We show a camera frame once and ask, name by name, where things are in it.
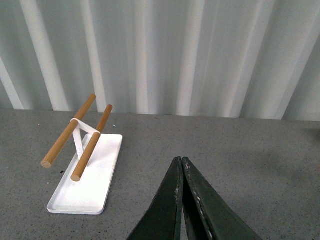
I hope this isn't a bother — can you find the white rack with wooden bars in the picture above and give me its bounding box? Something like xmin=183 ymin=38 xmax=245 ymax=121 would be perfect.
xmin=41 ymin=94 xmax=123 ymax=215

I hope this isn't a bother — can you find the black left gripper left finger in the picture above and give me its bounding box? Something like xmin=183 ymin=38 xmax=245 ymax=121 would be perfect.
xmin=128 ymin=156 xmax=184 ymax=240

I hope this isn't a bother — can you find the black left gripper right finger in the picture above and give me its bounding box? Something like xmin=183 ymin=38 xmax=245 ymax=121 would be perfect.
xmin=182 ymin=157 xmax=261 ymax=240

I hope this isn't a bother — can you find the white curtain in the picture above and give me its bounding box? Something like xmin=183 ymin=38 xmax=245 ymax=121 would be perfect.
xmin=0 ymin=0 xmax=320 ymax=121

